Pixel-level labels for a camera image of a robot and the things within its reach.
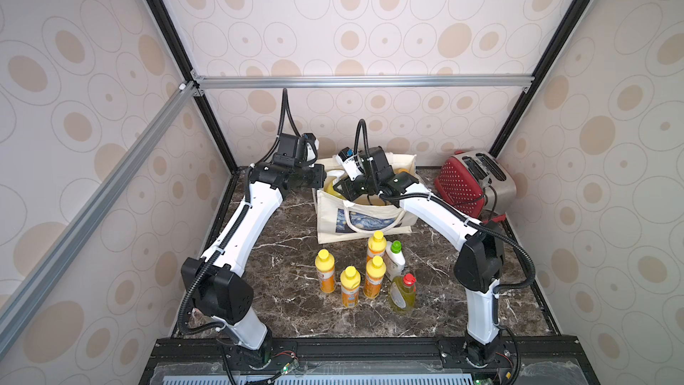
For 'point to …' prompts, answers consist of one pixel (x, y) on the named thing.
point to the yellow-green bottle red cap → (403, 296)
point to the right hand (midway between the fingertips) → (348, 179)
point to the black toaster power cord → (487, 200)
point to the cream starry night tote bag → (340, 220)
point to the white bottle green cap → (394, 261)
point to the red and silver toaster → (476, 184)
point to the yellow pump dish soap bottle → (331, 177)
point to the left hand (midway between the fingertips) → (330, 171)
